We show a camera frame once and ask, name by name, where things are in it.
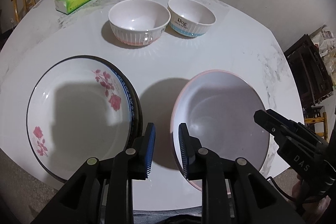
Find large blue floral plate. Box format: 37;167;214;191
58;56;142;172

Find white plate pink flowers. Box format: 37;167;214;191
26;55;142;182

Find white bowl blue base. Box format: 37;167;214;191
167;0;217;38

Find white bowl pink base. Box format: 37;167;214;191
108;0;171;47

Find right hand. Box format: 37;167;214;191
291;176;331;223

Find small bamboo stool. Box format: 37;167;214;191
303;106;329;141

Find snack bags pile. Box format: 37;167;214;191
309;24;336;87

